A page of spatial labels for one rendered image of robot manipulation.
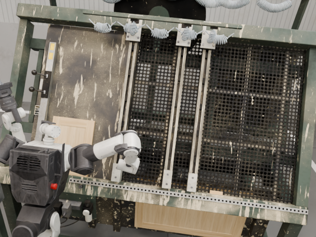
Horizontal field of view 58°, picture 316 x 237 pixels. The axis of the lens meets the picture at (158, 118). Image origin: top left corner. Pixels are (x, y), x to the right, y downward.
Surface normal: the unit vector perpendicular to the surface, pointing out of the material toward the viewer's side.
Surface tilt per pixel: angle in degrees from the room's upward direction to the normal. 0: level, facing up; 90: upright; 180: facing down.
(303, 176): 56
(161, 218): 90
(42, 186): 81
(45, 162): 67
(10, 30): 90
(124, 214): 90
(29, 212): 22
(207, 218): 90
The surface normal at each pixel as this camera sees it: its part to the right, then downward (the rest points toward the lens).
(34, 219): 0.03, -0.62
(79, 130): -0.05, -0.07
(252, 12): 0.00, 0.50
